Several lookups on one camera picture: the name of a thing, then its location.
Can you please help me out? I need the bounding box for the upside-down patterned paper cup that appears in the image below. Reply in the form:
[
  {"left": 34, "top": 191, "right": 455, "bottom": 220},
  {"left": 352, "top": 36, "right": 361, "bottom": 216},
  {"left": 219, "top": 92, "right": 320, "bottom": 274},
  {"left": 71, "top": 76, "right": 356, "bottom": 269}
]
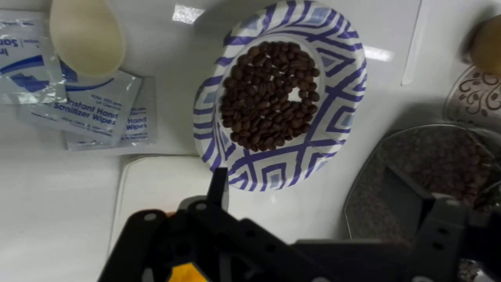
[{"left": 442, "top": 65, "right": 501, "bottom": 131}]

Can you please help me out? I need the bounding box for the blue white patterned paper bowl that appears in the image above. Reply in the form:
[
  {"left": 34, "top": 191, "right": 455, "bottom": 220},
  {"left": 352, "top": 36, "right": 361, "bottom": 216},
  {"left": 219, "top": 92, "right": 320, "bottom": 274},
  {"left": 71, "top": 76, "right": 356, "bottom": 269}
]
[{"left": 192, "top": 0, "right": 367, "bottom": 191}]

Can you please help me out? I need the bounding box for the orange fruit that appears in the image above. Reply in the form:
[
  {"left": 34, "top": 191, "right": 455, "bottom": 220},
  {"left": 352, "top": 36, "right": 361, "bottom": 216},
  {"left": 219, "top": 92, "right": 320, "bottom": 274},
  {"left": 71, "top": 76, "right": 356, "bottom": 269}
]
[{"left": 168, "top": 263, "right": 206, "bottom": 282}]

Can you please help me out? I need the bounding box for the cream plastic spoon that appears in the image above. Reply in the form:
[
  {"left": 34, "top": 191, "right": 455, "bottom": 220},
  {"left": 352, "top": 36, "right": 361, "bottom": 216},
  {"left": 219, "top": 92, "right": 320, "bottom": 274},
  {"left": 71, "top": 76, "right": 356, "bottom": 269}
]
[{"left": 48, "top": 0, "right": 126, "bottom": 76}]

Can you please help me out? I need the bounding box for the green pear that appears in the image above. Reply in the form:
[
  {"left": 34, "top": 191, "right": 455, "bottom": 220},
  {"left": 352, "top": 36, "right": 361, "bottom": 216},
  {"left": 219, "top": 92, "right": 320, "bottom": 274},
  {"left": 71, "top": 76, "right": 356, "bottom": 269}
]
[{"left": 460, "top": 14, "right": 501, "bottom": 75}]

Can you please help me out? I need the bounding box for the white napkin under orange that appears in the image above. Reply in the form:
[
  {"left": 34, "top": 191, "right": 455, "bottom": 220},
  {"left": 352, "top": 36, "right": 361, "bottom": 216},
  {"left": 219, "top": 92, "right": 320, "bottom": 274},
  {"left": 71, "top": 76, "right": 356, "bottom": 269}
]
[{"left": 109, "top": 156, "right": 211, "bottom": 246}]

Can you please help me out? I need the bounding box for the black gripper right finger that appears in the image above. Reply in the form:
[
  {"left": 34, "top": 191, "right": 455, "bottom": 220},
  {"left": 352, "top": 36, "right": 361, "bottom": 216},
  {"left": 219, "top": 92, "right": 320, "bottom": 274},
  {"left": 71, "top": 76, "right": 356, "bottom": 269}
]
[{"left": 381, "top": 166, "right": 435, "bottom": 244}]

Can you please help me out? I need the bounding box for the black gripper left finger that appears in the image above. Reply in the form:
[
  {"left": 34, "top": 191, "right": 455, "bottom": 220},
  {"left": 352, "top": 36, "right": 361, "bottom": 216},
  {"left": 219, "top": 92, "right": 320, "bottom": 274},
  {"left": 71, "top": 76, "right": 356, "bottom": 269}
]
[{"left": 206, "top": 167, "right": 228, "bottom": 208}]

